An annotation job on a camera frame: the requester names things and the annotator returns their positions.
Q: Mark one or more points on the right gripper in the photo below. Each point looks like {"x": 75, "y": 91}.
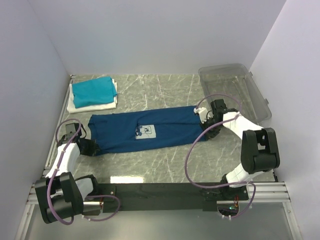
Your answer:
{"x": 209, "y": 135}

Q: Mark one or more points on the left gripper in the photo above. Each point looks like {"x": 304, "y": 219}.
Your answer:
{"x": 93, "y": 149}

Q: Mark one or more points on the dark blue t-shirt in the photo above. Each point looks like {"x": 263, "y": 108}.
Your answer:
{"x": 144, "y": 130}

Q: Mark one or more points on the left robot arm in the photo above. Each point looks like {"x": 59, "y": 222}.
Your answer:
{"x": 61, "y": 197}

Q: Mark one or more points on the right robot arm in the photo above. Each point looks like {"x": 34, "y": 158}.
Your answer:
{"x": 259, "y": 147}

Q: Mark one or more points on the white folded t-shirt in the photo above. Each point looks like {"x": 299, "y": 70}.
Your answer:
{"x": 72, "y": 110}

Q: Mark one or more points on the teal folded t-shirt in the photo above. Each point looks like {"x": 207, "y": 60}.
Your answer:
{"x": 98, "y": 91}

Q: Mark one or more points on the clear plastic bin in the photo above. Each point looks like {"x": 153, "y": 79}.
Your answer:
{"x": 235, "y": 81}

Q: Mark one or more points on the black base beam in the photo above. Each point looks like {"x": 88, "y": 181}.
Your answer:
{"x": 163, "y": 196}

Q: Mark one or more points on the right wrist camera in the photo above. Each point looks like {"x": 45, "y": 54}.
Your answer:
{"x": 202, "y": 113}

